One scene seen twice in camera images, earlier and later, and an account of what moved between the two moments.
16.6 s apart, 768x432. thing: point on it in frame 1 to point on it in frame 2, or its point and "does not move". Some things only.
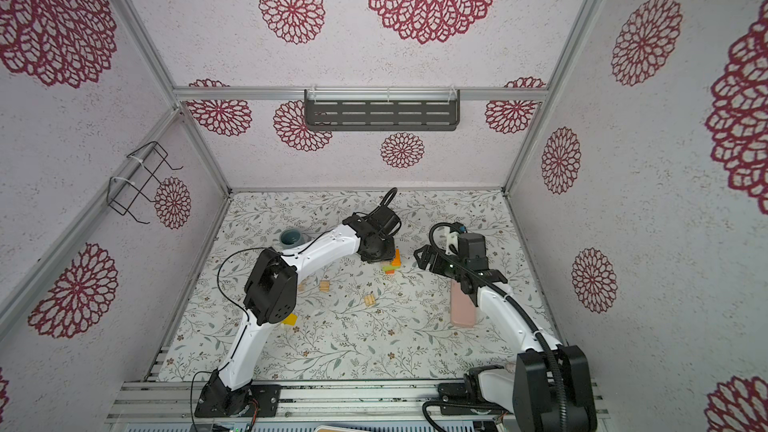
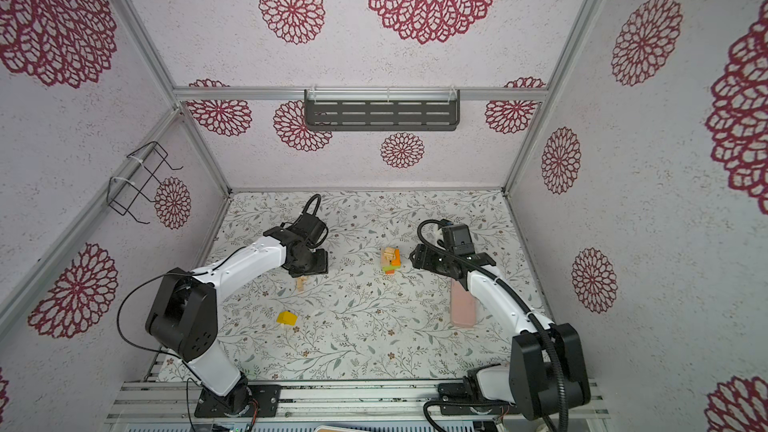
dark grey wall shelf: x=382 y=109 does not move
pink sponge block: x=463 y=309 does not move
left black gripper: x=391 y=249 to x=322 y=266
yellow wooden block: x=290 y=320 does not move
